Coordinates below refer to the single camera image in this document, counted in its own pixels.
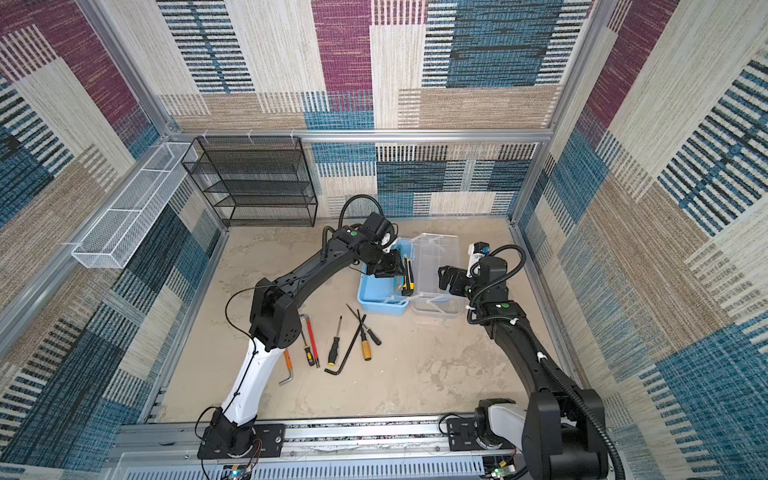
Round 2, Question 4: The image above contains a teal utility knife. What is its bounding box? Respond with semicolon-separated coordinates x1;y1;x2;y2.
390;275;406;302

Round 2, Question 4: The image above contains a light blue plastic toolbox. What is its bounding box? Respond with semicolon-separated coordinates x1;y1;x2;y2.
357;233;465;318

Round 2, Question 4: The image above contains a black yellow utility knife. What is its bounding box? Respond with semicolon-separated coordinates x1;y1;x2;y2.
401;257;415;297

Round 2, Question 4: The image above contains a wooden handled screwdriver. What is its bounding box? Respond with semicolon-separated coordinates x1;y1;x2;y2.
357;311;372;361

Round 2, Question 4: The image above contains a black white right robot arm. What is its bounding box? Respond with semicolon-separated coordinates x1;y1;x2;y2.
438;242;627;479

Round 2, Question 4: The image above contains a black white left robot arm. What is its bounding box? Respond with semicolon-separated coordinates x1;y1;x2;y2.
210;194;405;434

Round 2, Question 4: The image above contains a black hex key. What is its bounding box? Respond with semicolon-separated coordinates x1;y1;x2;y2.
324;313;366;376

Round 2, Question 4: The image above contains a black yellow phillips screwdriver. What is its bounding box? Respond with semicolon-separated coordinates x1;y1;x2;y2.
327;316;343;367

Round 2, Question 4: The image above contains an orange hex key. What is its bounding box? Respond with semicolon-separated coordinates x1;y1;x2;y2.
279;350;294;386

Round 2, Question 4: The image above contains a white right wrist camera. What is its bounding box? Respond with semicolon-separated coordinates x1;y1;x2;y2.
466;242;490;277

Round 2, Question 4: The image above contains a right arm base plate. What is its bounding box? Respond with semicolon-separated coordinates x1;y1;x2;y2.
438;413;514;451

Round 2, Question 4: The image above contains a black wire mesh shelf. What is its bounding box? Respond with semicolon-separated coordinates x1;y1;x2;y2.
181;136;318;228

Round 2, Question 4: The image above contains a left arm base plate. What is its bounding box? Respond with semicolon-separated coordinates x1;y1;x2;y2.
197;411;286;460

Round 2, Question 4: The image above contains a white wire mesh basket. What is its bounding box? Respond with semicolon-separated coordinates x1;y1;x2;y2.
72;142;189;269

